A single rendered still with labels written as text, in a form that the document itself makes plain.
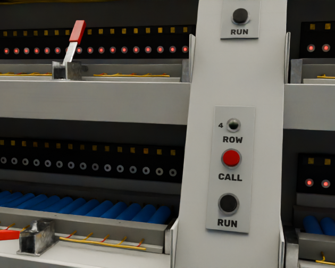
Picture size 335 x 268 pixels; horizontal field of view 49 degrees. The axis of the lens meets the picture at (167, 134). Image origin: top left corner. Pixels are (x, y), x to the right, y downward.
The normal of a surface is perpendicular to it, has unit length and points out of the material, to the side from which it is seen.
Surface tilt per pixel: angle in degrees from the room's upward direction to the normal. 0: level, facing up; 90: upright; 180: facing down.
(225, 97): 90
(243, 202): 90
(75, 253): 21
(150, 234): 111
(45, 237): 90
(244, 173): 90
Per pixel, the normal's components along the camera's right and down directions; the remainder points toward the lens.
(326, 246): -0.24, 0.12
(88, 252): 0.01, -0.99
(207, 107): -0.22, -0.25
